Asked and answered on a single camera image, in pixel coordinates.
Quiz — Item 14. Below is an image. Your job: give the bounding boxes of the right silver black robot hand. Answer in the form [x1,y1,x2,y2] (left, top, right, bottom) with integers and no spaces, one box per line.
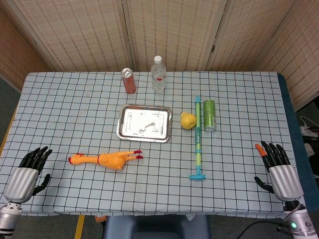
[254,141,305,202]

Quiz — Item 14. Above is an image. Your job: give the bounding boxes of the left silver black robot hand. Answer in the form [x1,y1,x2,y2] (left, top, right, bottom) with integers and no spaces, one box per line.
[2,146,53,204]

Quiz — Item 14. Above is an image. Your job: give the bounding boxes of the orange rubber chicken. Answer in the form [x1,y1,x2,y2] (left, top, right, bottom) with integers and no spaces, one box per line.
[68,149,144,171]

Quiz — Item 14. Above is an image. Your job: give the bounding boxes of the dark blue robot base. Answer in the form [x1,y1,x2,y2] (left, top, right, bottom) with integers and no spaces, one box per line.
[103,214,211,239]

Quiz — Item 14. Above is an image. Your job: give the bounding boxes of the blue green water pump toy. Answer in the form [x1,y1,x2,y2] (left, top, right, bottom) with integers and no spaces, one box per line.
[188,96,207,180]

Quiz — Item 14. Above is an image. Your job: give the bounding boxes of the silver metal tray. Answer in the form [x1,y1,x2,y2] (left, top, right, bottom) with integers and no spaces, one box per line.
[116,104,173,143]

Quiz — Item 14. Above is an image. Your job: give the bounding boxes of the dark blue table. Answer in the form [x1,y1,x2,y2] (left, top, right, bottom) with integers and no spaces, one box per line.
[277,73,319,213]

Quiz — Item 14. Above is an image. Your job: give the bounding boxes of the white black checkered tablecloth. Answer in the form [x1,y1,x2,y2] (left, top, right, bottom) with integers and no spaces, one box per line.
[0,71,306,217]

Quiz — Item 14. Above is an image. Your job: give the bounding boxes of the green drink can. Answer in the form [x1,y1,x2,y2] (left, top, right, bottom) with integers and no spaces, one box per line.
[203,99,217,132]

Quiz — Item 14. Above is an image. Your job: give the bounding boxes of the orange drink can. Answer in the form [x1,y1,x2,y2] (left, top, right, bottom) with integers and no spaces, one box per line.
[121,67,137,95]

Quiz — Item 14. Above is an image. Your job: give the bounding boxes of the clear plastic water bottle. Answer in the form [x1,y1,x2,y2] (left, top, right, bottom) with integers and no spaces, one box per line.
[151,55,167,94]

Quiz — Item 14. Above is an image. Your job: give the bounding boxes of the woven beige folding screen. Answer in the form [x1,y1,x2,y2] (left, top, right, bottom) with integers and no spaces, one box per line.
[0,0,319,112]

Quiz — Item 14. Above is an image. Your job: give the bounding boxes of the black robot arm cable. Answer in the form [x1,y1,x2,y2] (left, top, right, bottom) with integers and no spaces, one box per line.
[234,218,287,239]

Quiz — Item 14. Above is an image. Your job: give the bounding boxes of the white power cable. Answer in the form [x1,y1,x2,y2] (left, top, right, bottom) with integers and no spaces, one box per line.
[298,116,319,137]

